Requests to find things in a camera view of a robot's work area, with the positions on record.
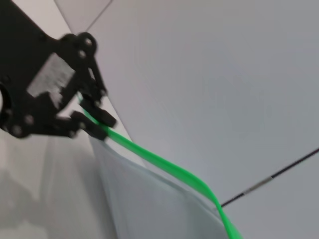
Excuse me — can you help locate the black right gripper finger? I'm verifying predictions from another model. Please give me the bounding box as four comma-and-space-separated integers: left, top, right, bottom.
56, 111, 107, 141
74, 32, 118, 128

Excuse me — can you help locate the clear green-zip document bag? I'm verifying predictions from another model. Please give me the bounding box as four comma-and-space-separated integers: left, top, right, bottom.
78, 92, 245, 239

